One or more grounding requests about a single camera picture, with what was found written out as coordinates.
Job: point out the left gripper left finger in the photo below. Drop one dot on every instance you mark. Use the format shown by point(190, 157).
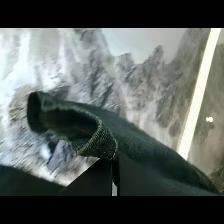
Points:
point(93, 181)

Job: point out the black garment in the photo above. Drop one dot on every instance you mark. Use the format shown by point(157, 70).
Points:
point(140, 143)

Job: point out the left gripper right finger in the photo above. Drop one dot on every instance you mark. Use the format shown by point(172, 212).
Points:
point(136, 185)

